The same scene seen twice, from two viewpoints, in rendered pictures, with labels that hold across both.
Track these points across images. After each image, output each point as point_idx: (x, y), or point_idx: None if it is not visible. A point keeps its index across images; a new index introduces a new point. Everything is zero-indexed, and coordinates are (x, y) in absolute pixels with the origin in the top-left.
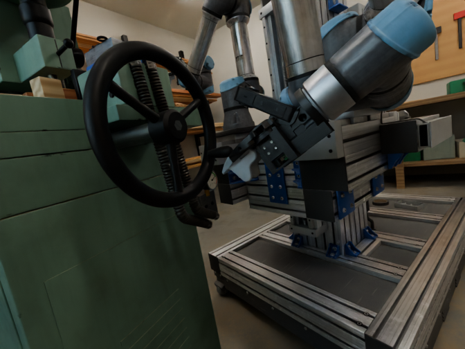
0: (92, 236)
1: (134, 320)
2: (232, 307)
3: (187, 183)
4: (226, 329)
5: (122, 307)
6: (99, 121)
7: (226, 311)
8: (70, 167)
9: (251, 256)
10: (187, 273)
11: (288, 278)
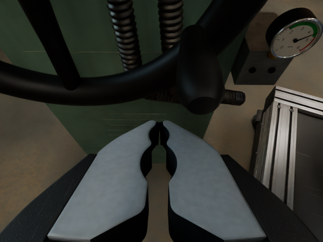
0: (64, 31)
1: (113, 109)
2: (246, 139)
3: (165, 50)
4: (221, 147)
5: None
6: None
7: (238, 137)
8: None
9: (304, 135)
10: (183, 110)
11: (287, 200)
